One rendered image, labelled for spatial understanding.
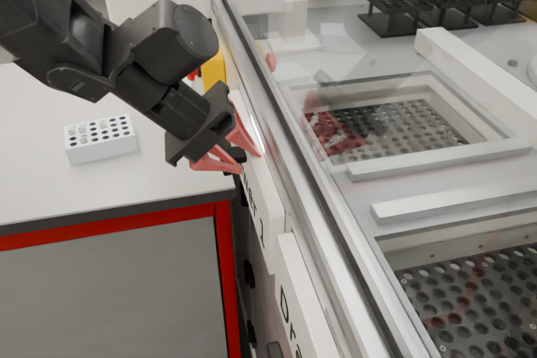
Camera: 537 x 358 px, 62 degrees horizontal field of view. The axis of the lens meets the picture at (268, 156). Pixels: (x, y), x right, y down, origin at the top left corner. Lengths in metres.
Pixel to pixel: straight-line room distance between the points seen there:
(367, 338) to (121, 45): 0.33
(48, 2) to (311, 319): 0.34
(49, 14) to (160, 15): 0.09
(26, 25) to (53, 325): 0.75
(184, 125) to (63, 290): 0.55
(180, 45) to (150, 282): 0.63
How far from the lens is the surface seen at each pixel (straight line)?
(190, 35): 0.43
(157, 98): 0.48
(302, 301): 0.42
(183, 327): 1.10
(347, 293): 0.35
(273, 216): 0.50
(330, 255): 0.38
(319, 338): 0.40
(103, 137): 0.89
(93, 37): 0.46
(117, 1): 1.35
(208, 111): 0.51
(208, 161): 0.53
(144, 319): 1.06
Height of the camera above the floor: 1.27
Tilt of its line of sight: 37 degrees down
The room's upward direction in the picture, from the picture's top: straight up
